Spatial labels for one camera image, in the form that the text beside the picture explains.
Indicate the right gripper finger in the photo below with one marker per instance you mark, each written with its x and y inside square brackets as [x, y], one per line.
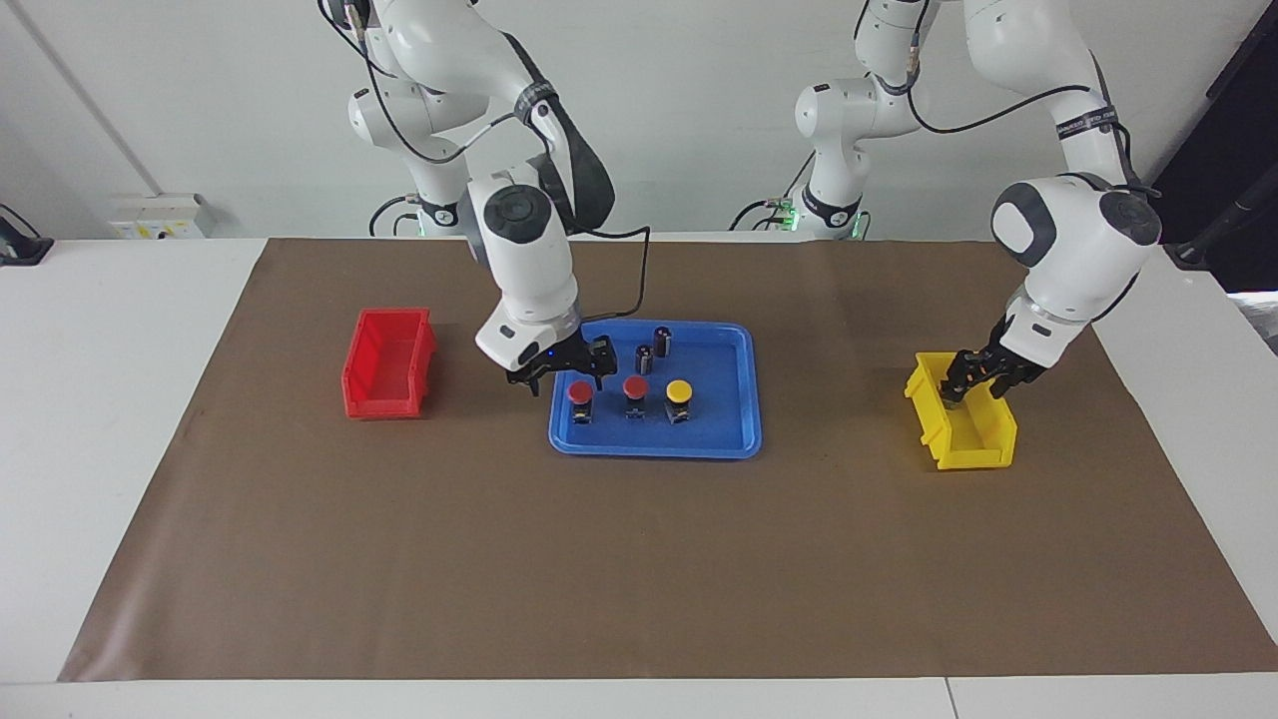
[527, 382]
[604, 361]

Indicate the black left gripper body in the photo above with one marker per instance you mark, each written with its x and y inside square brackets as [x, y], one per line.
[998, 364]

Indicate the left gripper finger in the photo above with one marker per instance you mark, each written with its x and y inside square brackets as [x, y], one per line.
[960, 389]
[996, 389]

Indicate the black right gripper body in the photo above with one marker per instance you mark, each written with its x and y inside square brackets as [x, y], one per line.
[559, 358]

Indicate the red push button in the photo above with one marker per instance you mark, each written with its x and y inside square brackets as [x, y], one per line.
[635, 387]
[580, 392]

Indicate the yellow push button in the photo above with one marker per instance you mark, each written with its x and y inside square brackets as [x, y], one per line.
[679, 390]

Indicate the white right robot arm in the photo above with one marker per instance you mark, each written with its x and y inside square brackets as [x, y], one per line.
[529, 260]

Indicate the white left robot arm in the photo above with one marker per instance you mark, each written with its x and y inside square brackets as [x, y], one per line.
[1078, 230]

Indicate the blue plastic tray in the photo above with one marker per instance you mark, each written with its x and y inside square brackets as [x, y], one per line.
[719, 429]

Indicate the black cylindrical capacitor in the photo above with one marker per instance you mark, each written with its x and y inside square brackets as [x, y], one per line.
[662, 341]
[644, 359]

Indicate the yellow plastic bin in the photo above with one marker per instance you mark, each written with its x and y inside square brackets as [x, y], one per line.
[983, 459]

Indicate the red plastic bin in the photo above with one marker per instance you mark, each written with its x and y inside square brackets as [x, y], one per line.
[379, 407]

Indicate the brown paper mat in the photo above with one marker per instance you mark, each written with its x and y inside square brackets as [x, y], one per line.
[639, 559]

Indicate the grey metallic object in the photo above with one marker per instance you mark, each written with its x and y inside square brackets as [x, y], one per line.
[1256, 320]

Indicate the dark panel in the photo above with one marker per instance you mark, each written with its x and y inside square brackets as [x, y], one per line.
[1238, 120]

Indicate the black desk clamp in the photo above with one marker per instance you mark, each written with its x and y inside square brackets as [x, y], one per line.
[20, 250]

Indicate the white wall outlet box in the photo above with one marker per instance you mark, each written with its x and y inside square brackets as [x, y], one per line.
[160, 215]

